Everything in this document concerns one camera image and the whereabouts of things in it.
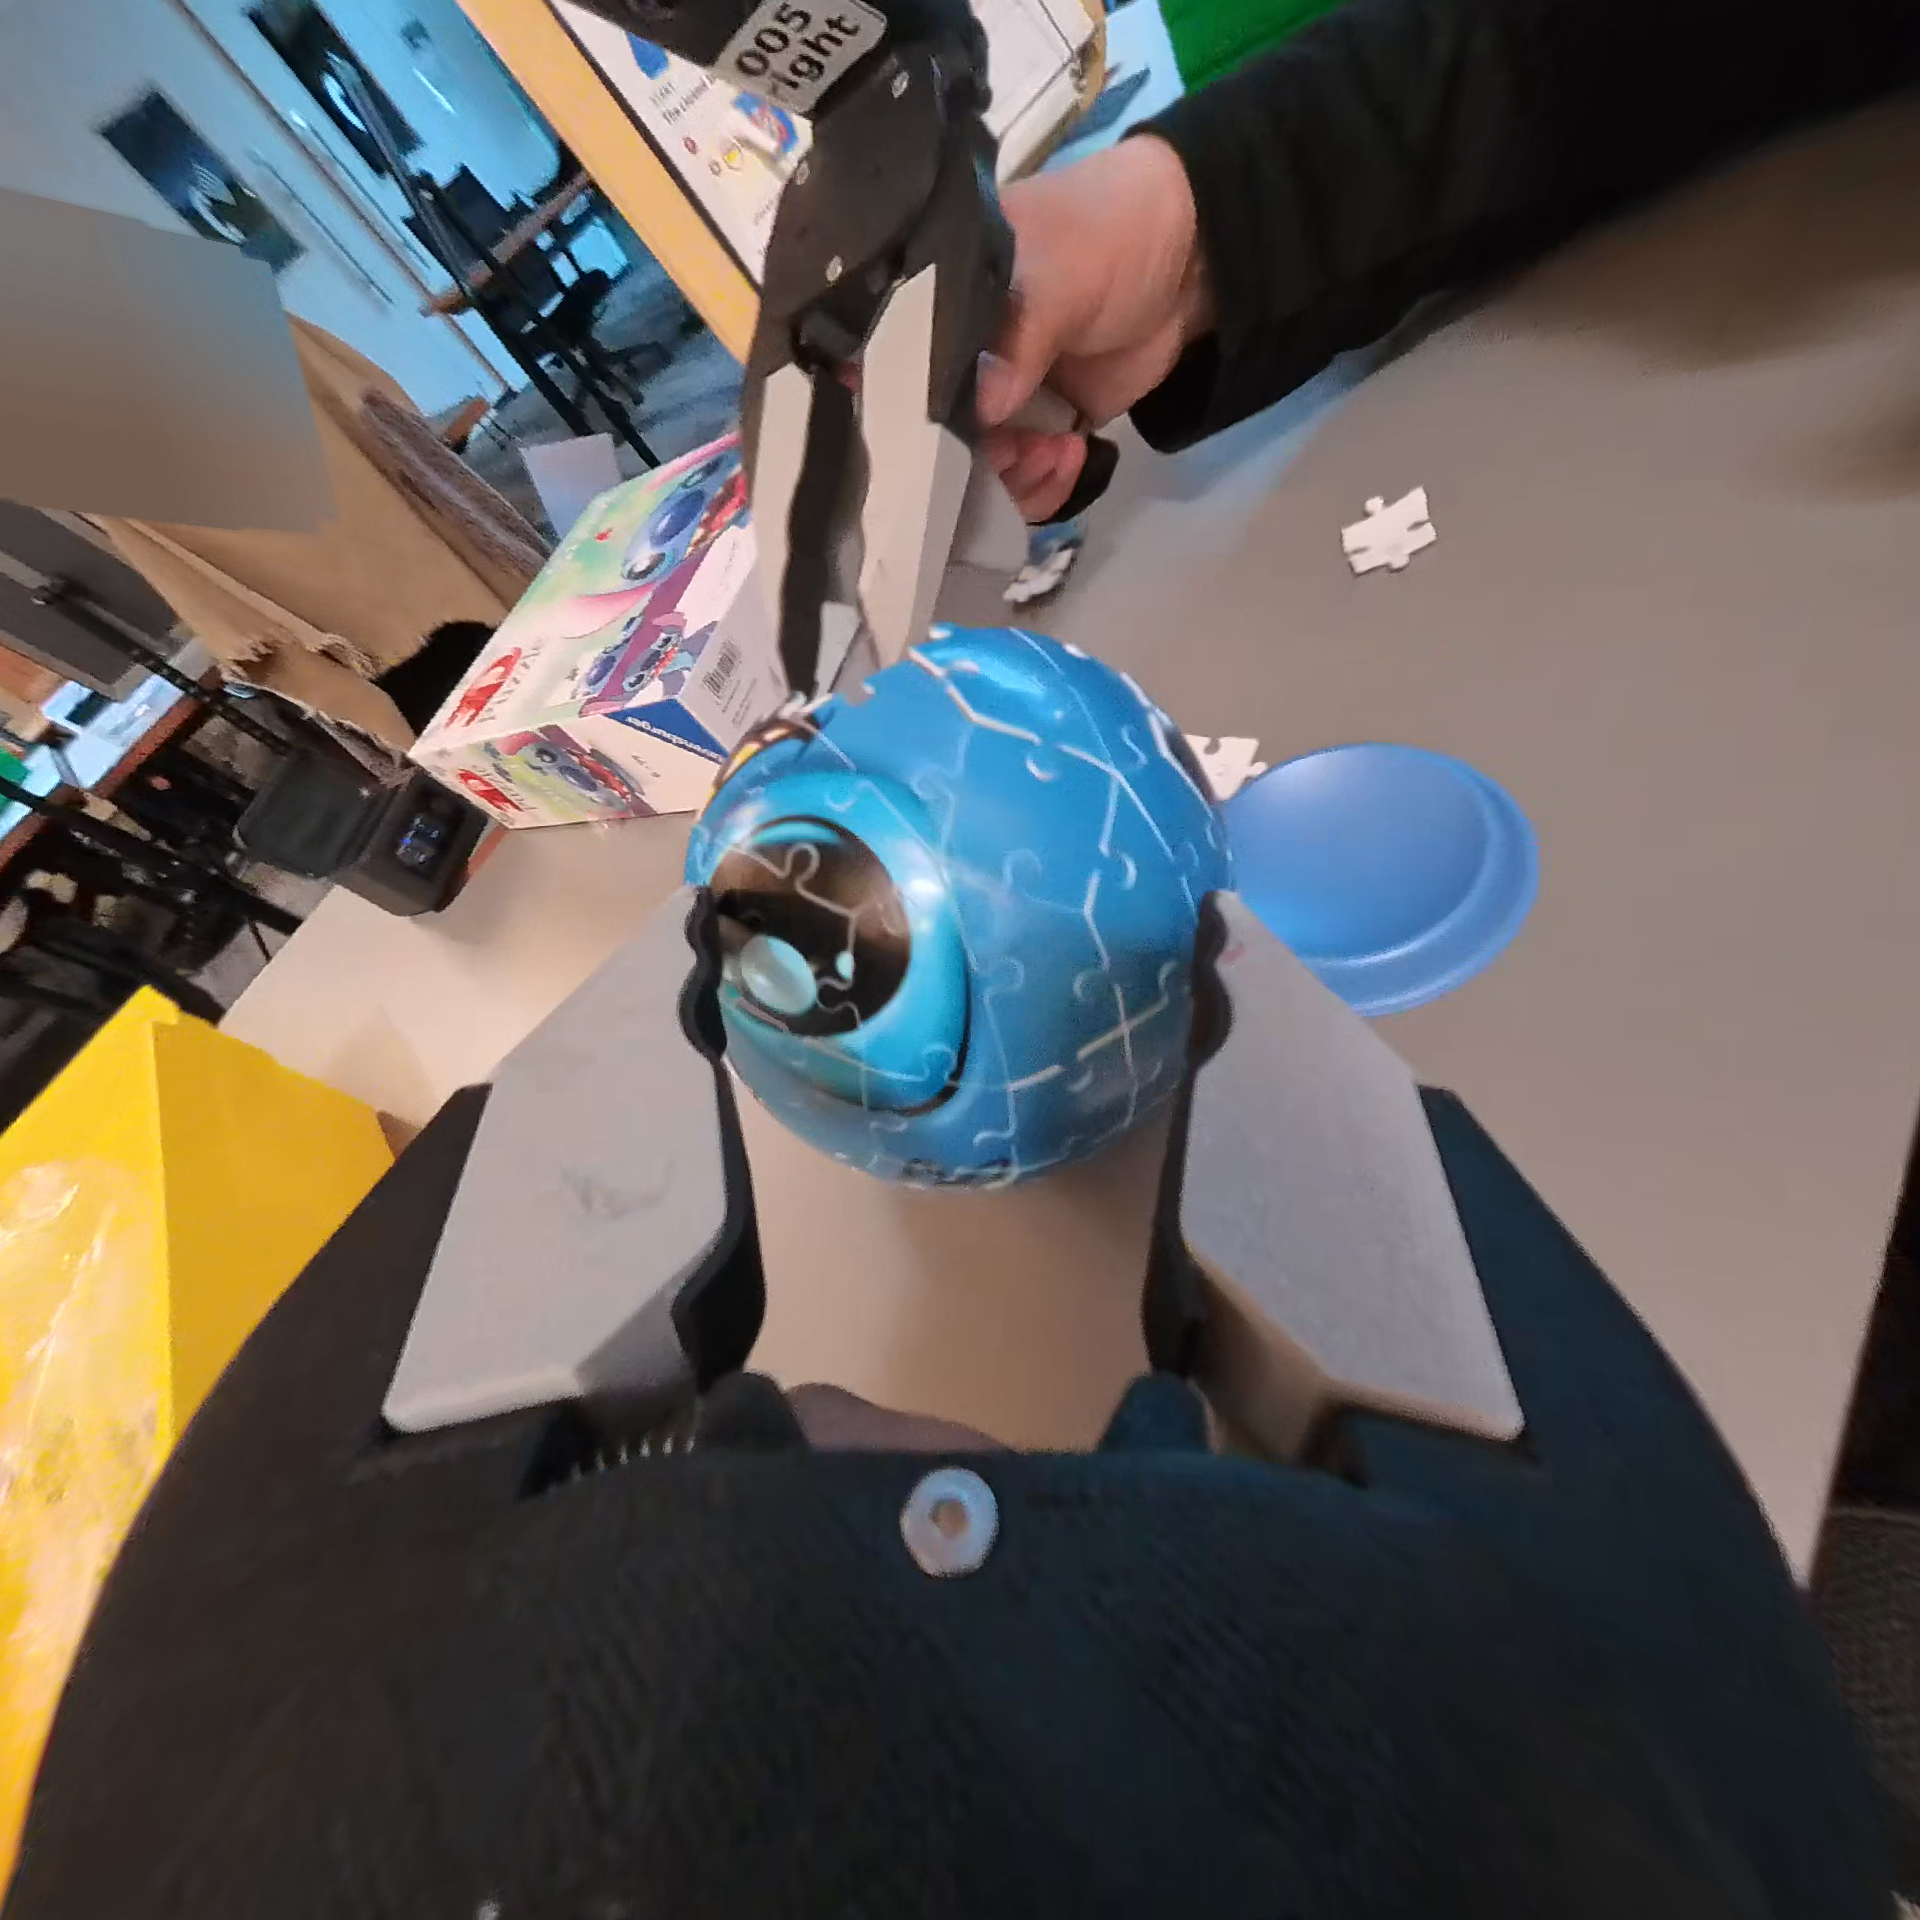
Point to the wooden desk black legs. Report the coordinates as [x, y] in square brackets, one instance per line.
[510, 254]

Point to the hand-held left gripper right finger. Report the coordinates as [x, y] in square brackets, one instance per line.
[1320, 1200]

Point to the white puzzle piece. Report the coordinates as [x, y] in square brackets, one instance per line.
[1387, 534]
[1233, 761]

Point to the green plastic bin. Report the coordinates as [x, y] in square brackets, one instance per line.
[1245, 38]

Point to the wooden document stand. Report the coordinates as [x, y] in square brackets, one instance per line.
[662, 195]

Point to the beige cloth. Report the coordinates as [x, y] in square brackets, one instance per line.
[224, 600]

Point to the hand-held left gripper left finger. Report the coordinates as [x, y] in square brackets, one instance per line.
[586, 1200]

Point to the black device with screen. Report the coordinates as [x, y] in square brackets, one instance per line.
[359, 833]

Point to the person's right hand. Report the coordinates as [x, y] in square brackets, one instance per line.
[1109, 285]

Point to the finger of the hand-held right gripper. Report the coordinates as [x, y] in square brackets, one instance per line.
[779, 511]
[907, 480]

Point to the black cloth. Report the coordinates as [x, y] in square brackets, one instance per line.
[435, 691]

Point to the dark wall sign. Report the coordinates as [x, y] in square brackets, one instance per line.
[195, 181]

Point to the blue plastic ball stand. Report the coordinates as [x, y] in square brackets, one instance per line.
[1382, 870]

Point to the colourful cartoon puzzle box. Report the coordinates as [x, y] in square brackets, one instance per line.
[599, 661]

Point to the blue puzzle ball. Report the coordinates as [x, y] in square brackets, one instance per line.
[1049, 901]

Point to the yellow plastic bin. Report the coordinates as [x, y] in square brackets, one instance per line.
[241, 1171]

